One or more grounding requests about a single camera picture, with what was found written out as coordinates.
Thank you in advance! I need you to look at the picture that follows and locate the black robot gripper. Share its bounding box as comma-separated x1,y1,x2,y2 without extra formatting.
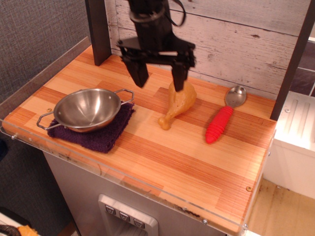
118,0,195,92

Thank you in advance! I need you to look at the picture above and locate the tan toy chicken leg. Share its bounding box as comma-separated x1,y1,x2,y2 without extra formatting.
158,81,197,130

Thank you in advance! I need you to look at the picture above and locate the small steel two-handled pan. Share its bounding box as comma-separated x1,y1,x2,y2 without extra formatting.
36,88,134,133

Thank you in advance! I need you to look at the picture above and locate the purple folded cloth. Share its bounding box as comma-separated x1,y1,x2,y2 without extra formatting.
47,103,135,153

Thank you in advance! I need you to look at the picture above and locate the clear acrylic table guard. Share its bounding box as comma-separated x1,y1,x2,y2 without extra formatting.
1,38,276,236

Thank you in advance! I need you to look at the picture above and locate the grey toy fridge cabinet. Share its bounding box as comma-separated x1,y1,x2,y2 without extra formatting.
44,153,224,236

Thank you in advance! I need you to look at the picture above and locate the silver dispenser button panel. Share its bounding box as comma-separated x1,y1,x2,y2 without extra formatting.
98,194,159,236

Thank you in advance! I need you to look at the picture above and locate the white toy sink unit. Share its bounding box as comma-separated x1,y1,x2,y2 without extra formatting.
263,92,315,198

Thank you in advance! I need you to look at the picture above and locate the orange object bottom left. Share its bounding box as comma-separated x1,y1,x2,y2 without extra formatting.
17,225,39,236

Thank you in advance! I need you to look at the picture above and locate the red-handled metal spoon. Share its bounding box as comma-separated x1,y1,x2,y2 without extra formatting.
205,86,247,144

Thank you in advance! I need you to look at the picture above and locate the dark right shelf post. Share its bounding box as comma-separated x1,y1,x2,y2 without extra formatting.
270,0,315,121

